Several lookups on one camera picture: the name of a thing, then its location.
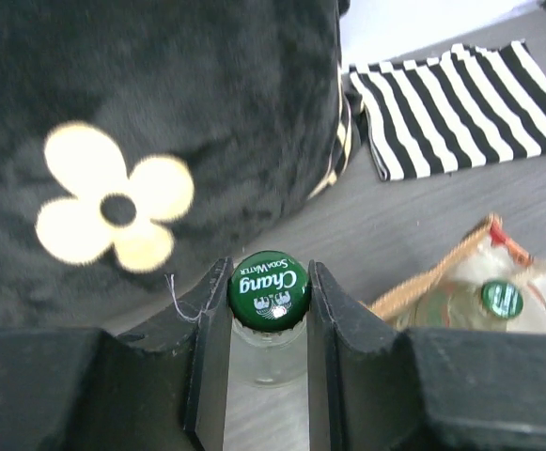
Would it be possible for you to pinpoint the clear bottle front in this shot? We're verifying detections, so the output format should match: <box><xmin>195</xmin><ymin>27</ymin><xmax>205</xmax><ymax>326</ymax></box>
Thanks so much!
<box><xmin>227</xmin><ymin>250</ymin><xmax>311</xmax><ymax>388</ymax></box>

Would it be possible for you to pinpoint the black floral plush blanket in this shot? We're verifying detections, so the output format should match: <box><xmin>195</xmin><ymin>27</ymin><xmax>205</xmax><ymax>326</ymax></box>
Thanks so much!
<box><xmin>0</xmin><ymin>1</ymin><xmax>356</xmax><ymax>327</ymax></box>

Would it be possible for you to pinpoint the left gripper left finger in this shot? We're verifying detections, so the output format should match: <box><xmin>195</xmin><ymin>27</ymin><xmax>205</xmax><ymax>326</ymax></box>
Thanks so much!
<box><xmin>0</xmin><ymin>258</ymin><xmax>233</xmax><ymax>450</ymax></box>

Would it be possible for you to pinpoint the black white striped cloth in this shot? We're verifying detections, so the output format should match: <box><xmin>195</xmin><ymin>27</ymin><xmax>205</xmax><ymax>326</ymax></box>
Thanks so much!
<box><xmin>349</xmin><ymin>40</ymin><xmax>546</xmax><ymax>181</ymax></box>

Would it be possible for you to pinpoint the clear bottle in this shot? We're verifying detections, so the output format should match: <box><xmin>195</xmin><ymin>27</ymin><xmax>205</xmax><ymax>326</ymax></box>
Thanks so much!
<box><xmin>227</xmin><ymin>250</ymin><xmax>311</xmax><ymax>388</ymax></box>
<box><xmin>391</xmin><ymin>279</ymin><xmax>546</xmax><ymax>334</ymax></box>

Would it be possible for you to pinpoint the cat print canvas bag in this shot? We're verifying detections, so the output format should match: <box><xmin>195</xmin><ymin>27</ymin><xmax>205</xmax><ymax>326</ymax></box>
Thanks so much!
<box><xmin>369</xmin><ymin>214</ymin><xmax>546</xmax><ymax>334</ymax></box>

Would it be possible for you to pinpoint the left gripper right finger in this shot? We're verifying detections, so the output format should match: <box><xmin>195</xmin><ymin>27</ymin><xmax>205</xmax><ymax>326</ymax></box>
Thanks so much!
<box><xmin>307</xmin><ymin>262</ymin><xmax>546</xmax><ymax>450</ymax></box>

